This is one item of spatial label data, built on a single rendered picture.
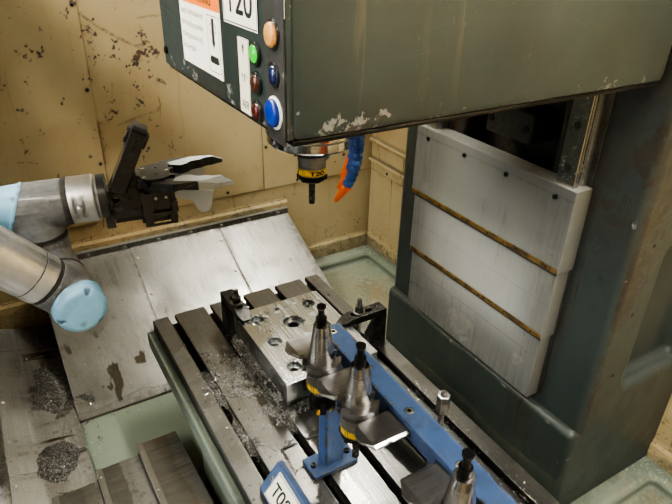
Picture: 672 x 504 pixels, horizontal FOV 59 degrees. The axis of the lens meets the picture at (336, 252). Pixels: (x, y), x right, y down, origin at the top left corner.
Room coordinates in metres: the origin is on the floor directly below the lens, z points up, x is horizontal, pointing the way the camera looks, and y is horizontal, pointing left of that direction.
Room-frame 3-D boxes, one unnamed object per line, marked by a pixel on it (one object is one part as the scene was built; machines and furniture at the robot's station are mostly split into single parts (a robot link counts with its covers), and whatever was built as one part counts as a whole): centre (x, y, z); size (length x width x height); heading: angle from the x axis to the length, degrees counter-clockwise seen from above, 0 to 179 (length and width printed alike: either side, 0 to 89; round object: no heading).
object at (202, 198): (0.88, 0.22, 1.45); 0.09 x 0.03 x 0.06; 86
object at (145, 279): (1.55, 0.40, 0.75); 0.89 x 0.67 x 0.26; 121
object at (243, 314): (1.22, 0.25, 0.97); 0.13 x 0.03 x 0.15; 31
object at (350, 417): (0.65, -0.04, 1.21); 0.06 x 0.06 x 0.03
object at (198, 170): (0.96, 0.25, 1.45); 0.09 x 0.03 x 0.06; 135
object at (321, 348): (0.75, 0.02, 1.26); 0.04 x 0.04 x 0.07
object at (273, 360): (1.13, 0.07, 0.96); 0.29 x 0.23 x 0.05; 31
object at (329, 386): (0.70, -0.01, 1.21); 0.07 x 0.05 x 0.01; 121
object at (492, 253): (1.22, -0.33, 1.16); 0.48 x 0.05 x 0.51; 31
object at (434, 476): (0.51, -0.12, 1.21); 0.07 x 0.05 x 0.01; 121
